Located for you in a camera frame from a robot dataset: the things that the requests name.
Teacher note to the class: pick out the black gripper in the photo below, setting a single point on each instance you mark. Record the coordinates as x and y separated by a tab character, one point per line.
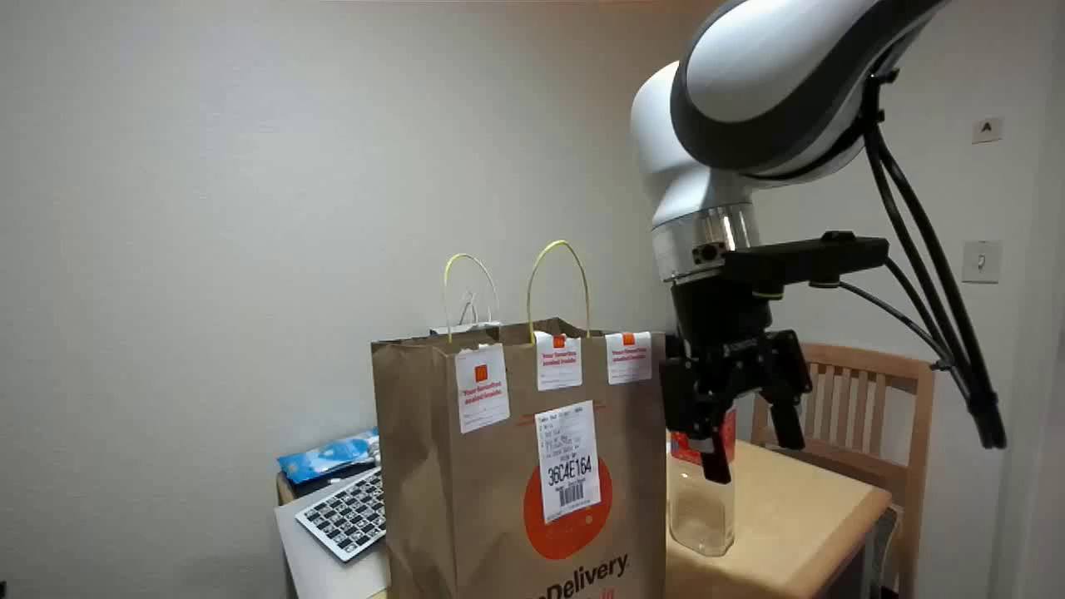
722	327

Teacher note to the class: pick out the clear bottle with red label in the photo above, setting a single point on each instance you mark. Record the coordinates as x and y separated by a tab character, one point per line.
700	513

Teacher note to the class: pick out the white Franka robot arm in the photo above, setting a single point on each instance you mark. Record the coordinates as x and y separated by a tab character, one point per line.
766	55

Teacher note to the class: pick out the brown McDelivery paper bag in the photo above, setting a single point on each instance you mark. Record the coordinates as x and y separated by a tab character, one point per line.
444	502

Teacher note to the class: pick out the wooden chair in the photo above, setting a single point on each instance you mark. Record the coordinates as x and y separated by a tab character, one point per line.
920	443

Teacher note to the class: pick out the silver laptop keyboard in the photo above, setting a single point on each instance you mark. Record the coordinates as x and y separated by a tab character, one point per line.
352	516

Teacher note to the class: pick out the blue plastic package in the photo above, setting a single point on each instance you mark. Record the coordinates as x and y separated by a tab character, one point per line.
326	459

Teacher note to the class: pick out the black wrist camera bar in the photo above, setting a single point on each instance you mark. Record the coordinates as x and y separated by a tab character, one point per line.
810	254

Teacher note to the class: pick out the white wall light switch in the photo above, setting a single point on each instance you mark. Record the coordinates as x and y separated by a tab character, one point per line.
979	262

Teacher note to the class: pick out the small white wall plate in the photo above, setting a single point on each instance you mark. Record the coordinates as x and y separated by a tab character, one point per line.
987	130

